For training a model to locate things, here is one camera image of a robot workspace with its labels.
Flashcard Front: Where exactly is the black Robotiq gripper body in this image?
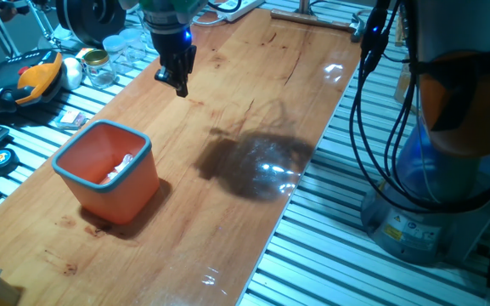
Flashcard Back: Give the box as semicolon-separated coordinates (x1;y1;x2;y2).
149;29;198;71

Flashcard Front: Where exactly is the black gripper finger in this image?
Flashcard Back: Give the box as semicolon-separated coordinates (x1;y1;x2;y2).
175;63;191;98
154;67;177;86

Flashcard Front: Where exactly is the orange trash can blue rim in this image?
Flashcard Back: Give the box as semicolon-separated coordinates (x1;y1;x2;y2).
51;119;161;225

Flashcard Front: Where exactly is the person's bare hand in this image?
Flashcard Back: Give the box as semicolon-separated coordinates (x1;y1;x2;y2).
0;1;19;22

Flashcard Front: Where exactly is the clear drinking glass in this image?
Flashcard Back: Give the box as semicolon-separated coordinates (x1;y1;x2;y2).
136;12;155;54

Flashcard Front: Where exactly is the clear plastic jar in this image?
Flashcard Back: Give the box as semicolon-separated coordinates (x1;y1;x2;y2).
119;27;148;65

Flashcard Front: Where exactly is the clear jar white lid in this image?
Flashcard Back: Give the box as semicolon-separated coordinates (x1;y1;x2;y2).
102;34;127;65

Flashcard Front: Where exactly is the glass jar gold lid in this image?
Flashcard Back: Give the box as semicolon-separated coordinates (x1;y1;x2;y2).
82;48;118;89

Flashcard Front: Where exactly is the white power strip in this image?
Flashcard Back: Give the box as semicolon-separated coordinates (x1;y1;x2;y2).
217;0;266;22

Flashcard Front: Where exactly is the black filament spool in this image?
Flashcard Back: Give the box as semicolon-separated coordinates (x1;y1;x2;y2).
55;0;127;48

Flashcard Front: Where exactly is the white egg-shaped object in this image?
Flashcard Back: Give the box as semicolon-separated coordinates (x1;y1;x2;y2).
60;56;84;91

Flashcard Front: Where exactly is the small clear wrapped packet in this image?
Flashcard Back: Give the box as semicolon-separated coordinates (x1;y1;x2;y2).
54;110;87;131

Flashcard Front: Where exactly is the black orange teach pendant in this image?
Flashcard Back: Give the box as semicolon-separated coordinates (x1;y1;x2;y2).
0;48;65;115

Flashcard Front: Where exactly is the orange wooden board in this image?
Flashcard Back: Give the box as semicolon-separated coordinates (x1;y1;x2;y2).
0;8;367;306

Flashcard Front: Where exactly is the black round tape measure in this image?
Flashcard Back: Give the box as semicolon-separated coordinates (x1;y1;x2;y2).
0;147;20;177

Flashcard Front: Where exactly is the wooden handle claw hammer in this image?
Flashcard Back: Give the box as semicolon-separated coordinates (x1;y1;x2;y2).
269;8;367;43

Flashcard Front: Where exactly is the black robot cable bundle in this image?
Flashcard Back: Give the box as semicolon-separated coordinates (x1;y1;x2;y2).
206;0;490;213

